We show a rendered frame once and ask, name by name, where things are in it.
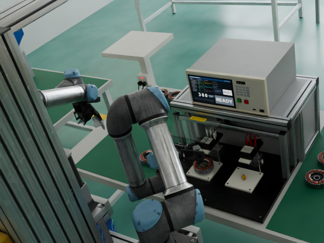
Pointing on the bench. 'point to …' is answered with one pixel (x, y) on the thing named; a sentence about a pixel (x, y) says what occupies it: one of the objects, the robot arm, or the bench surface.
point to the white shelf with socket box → (139, 52)
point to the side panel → (309, 123)
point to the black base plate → (274, 159)
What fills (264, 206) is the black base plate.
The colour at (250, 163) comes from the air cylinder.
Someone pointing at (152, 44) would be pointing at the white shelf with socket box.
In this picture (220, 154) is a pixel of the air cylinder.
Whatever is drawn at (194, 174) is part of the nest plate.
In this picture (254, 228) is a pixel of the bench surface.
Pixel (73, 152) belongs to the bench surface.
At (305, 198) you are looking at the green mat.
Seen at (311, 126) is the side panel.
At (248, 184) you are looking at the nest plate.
